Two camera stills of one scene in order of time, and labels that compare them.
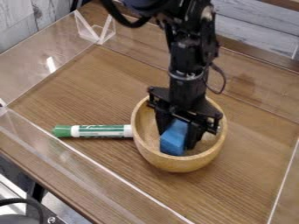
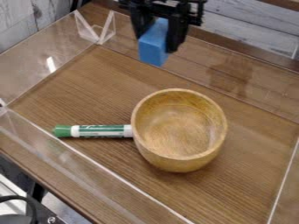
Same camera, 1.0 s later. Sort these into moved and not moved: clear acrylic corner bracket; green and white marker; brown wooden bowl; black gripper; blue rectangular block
Moved: black gripper; blue rectangular block
Not moved: green and white marker; brown wooden bowl; clear acrylic corner bracket
